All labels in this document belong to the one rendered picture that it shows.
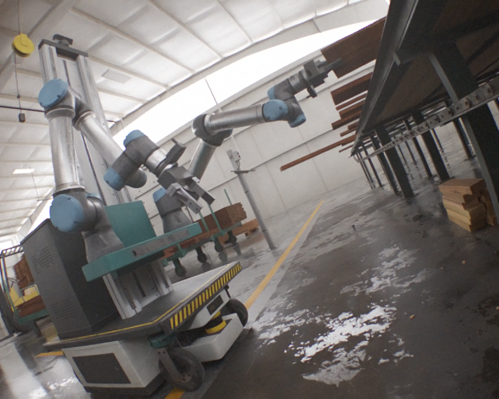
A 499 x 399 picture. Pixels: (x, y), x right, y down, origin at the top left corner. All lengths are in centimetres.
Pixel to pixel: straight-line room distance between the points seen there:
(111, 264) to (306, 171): 1102
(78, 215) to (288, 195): 1122
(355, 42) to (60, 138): 109
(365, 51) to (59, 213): 121
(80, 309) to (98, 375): 29
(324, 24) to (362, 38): 1185
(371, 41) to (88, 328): 160
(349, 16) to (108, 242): 1275
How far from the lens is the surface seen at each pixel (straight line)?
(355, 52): 121
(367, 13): 1332
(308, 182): 1176
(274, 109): 105
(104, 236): 107
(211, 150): 143
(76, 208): 95
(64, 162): 102
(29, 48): 401
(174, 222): 143
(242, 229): 774
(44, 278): 152
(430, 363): 79
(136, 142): 92
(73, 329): 147
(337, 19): 1311
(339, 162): 1167
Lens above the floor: 52
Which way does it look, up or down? 2 degrees up
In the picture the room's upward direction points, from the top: 24 degrees counter-clockwise
